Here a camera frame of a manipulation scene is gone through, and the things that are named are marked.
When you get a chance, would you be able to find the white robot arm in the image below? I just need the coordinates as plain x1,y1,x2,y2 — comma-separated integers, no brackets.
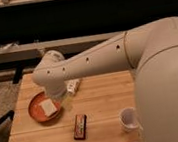
33,16,178,142

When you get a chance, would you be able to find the white plastic bottle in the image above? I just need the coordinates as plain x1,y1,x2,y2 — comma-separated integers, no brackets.
67,78,81,95

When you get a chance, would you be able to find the white square sponge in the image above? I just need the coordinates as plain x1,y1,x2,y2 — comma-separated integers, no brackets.
40,99,57,117

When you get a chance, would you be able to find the orange round plate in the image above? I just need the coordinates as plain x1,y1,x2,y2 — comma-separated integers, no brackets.
28,91,62,123

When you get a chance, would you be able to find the wooden table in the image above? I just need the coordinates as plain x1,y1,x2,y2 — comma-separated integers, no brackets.
8,71,141,142

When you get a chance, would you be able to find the black chair leg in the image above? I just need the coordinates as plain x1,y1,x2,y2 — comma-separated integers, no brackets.
0,109,18,132

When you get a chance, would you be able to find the long grey bench rail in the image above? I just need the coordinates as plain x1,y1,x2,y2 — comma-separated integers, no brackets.
0,32,119,63

